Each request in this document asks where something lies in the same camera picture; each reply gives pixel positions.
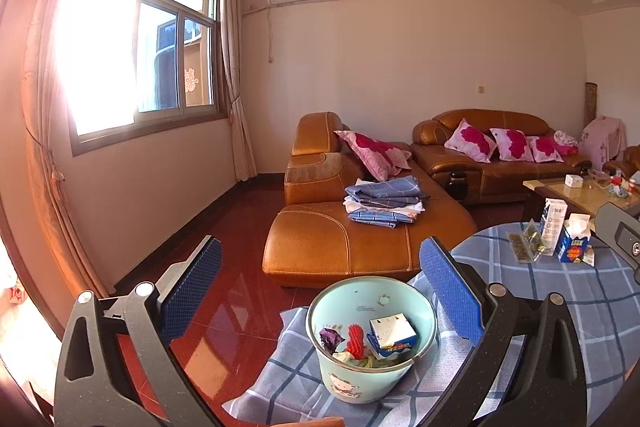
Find pink floral pillow on chaise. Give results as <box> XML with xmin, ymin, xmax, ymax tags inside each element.
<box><xmin>335</xmin><ymin>130</ymin><xmax>411</xmax><ymax>182</ymax></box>

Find small white blue carton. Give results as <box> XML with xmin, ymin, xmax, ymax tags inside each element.
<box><xmin>367</xmin><ymin>313</ymin><xmax>419</xmax><ymax>360</ymax></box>

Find blue plaid tablecloth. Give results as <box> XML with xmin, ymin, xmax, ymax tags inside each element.
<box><xmin>224</xmin><ymin>222</ymin><xmax>639</xmax><ymax>426</ymax></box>

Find small white medicine box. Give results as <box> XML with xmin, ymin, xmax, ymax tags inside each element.
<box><xmin>582</xmin><ymin>246</ymin><xmax>596</xmax><ymax>267</ymax></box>

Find orange leather chaise sofa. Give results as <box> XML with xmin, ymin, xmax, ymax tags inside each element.
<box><xmin>261</xmin><ymin>110</ymin><xmax>478</xmax><ymax>291</ymax></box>

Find light blue cartoon trash bin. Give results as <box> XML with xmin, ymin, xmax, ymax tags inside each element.
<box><xmin>306</xmin><ymin>277</ymin><xmax>437</xmax><ymax>404</ymax></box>

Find gold patterned clear bag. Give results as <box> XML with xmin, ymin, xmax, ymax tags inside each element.
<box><xmin>506</xmin><ymin>220</ymin><xmax>547</xmax><ymax>265</ymax></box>

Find pink cloth covered stand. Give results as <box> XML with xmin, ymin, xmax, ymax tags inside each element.
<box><xmin>579</xmin><ymin>116</ymin><xmax>627</xmax><ymax>170</ymax></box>

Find brown leather long sofa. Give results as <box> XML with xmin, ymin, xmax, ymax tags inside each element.
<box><xmin>411</xmin><ymin>108</ymin><xmax>591</xmax><ymax>206</ymax></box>

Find blue Look milk carton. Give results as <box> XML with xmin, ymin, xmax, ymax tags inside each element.
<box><xmin>555</xmin><ymin>213</ymin><xmax>591</xmax><ymax>263</ymax></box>

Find pale yellow green plastic bag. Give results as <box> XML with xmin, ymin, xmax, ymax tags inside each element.
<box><xmin>332</xmin><ymin>350</ymin><xmax>399</xmax><ymax>369</ymax></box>

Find purple wrapper in bin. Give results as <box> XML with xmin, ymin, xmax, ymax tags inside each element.
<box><xmin>319</xmin><ymin>327</ymin><xmax>344</xmax><ymax>355</ymax></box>

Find wooden glass-top coffee table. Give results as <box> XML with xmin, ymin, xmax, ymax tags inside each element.
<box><xmin>522</xmin><ymin>178</ymin><xmax>639</xmax><ymax>222</ymax></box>

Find window with white frame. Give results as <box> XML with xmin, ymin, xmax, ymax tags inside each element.
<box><xmin>53</xmin><ymin>0</ymin><xmax>226</xmax><ymax>155</ymax></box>

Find red foam fruit net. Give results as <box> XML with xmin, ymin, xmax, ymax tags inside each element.
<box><xmin>346</xmin><ymin>324</ymin><xmax>364</xmax><ymax>360</ymax></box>

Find tall white blue carton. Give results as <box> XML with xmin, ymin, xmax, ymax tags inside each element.
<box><xmin>540</xmin><ymin>198</ymin><xmax>567</xmax><ymax>256</ymax></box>

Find white box on coffee table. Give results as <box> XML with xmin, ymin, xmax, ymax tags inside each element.
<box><xmin>564</xmin><ymin>173</ymin><xmax>584</xmax><ymax>188</ymax></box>

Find brown leather armchair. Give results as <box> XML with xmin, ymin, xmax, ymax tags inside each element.
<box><xmin>602</xmin><ymin>145</ymin><xmax>640</xmax><ymax>179</ymax></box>

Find stack of folded blue cloths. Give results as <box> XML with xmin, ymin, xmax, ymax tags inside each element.
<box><xmin>343</xmin><ymin>176</ymin><xmax>428</xmax><ymax>229</ymax></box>

